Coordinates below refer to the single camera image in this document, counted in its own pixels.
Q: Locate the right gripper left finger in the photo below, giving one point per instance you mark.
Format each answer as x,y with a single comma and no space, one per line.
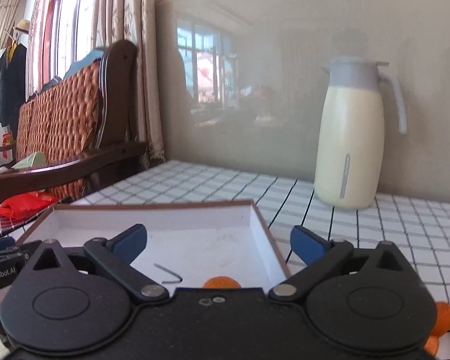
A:
112,259

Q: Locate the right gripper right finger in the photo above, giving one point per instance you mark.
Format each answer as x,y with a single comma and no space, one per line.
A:
323,260

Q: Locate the orange kumquat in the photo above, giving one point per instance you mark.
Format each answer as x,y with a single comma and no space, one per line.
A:
442,324
221,282

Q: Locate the red plastic bag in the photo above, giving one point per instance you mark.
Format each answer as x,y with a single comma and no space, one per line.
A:
26,205

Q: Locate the white shallow box brown rim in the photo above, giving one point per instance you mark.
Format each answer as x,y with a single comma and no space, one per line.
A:
188,243

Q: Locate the cream thermos jug grey lid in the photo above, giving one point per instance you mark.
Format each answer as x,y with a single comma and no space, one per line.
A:
352,132

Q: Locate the pale green cup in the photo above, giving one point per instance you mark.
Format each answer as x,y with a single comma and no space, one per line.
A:
32,160

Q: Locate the checkered white tablecloth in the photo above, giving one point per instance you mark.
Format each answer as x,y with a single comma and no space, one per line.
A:
381,305

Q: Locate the orange kumquat on table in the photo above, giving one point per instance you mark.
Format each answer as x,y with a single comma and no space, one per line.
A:
442,324

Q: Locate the small orange fruit piece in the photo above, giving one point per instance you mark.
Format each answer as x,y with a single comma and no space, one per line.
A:
432,345

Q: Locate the orange woven sofa cushion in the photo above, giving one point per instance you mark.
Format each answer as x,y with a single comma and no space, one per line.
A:
62,121

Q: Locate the dark hanging jacket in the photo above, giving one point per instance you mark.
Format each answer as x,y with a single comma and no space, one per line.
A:
12,86

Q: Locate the straw hat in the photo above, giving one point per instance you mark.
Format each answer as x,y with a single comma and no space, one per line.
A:
23,26

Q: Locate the beige patterned curtain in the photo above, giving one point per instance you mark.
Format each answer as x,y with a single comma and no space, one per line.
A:
135,21

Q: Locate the dark wooden sofa frame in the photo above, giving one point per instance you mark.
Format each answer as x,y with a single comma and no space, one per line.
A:
113,155

